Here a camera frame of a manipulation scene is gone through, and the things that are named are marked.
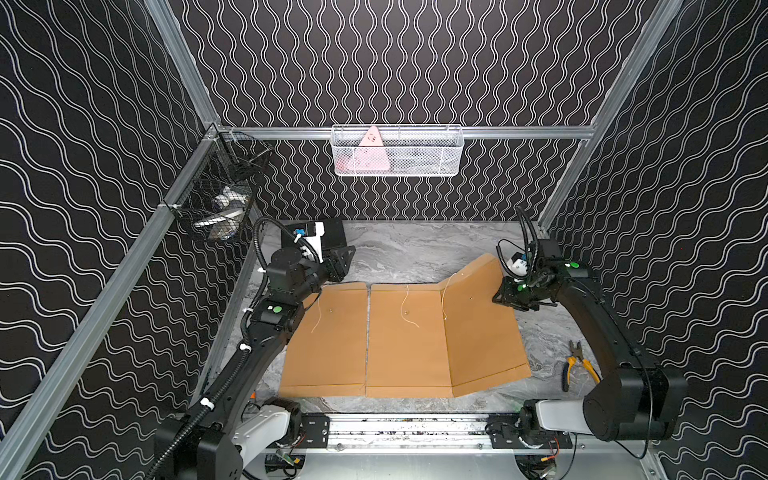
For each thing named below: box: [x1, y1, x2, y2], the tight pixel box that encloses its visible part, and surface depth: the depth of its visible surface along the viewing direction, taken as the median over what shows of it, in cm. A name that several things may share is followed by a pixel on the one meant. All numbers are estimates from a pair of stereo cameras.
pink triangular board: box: [346, 125, 391, 171], surface depth 92 cm
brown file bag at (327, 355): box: [280, 283, 367, 397], surface depth 89 cm
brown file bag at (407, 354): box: [366, 284, 453, 399], surface depth 92 cm
